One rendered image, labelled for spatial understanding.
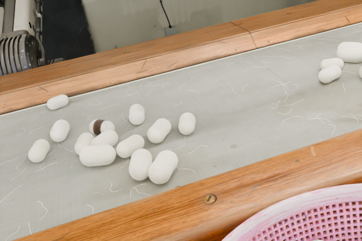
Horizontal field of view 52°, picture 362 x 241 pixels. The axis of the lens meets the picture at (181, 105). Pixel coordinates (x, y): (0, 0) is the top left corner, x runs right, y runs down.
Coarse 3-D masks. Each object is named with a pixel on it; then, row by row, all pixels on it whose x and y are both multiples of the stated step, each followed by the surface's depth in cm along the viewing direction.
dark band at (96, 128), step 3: (96, 120) 44; (99, 120) 43; (102, 120) 43; (96, 123) 43; (99, 123) 43; (93, 126) 43; (96, 126) 43; (99, 126) 43; (93, 129) 43; (96, 129) 43; (99, 129) 43; (96, 132) 43; (99, 132) 43
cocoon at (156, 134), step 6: (156, 120) 42; (162, 120) 41; (168, 120) 42; (156, 126) 40; (162, 126) 40; (168, 126) 41; (150, 132) 40; (156, 132) 40; (162, 132) 40; (168, 132) 41; (150, 138) 40; (156, 138) 40; (162, 138) 40
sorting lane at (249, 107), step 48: (288, 48) 60; (336, 48) 57; (96, 96) 55; (144, 96) 52; (192, 96) 50; (240, 96) 48; (288, 96) 46; (336, 96) 44; (0, 144) 46; (144, 144) 41; (192, 144) 39; (240, 144) 38; (288, 144) 37; (0, 192) 37; (48, 192) 36; (96, 192) 35; (144, 192) 34; (0, 240) 31
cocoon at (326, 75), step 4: (324, 68) 47; (328, 68) 47; (332, 68) 47; (336, 68) 47; (320, 72) 47; (324, 72) 46; (328, 72) 46; (332, 72) 46; (336, 72) 46; (340, 72) 47; (320, 76) 47; (324, 76) 46; (328, 76) 46; (332, 76) 46; (336, 76) 47; (320, 80) 47; (324, 80) 46; (328, 80) 46; (332, 80) 47
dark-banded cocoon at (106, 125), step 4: (108, 120) 44; (92, 124) 43; (104, 124) 43; (108, 124) 43; (112, 124) 43; (92, 128) 43; (104, 128) 43; (108, 128) 43; (112, 128) 43; (92, 132) 44
